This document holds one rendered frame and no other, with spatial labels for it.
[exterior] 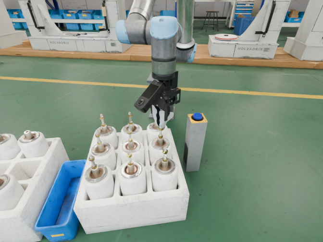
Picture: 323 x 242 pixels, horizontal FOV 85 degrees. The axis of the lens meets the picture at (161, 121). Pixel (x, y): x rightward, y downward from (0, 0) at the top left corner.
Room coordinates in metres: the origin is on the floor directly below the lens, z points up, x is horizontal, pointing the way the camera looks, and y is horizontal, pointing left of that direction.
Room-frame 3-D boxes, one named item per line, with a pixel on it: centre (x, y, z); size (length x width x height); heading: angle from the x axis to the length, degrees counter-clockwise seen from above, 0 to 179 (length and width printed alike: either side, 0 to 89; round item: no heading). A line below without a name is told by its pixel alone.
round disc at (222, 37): (2.72, -0.90, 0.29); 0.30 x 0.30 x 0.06
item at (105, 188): (0.40, 0.22, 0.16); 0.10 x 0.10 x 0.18
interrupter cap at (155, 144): (0.55, 0.00, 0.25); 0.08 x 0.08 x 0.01
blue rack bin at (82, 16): (5.83, 2.06, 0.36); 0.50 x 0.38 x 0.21; 172
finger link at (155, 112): (0.57, 0.00, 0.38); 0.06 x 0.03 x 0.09; 134
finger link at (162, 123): (0.55, -0.02, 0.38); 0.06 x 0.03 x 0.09; 134
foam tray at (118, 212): (0.53, 0.12, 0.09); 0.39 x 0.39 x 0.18; 8
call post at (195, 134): (0.64, -0.16, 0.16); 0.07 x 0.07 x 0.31; 8
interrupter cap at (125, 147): (0.53, 0.12, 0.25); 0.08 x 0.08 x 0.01
